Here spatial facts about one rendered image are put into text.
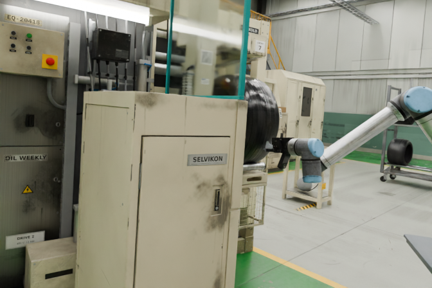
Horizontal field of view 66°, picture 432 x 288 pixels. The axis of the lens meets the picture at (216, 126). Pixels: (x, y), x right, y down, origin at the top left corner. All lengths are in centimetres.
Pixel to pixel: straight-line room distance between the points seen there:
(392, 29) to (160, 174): 1315
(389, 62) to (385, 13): 180
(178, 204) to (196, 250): 17
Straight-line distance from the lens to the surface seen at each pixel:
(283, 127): 715
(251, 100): 183
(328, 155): 180
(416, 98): 168
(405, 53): 1351
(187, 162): 100
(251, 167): 199
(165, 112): 95
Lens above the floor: 123
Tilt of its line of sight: 3 degrees down
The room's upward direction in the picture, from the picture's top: 4 degrees clockwise
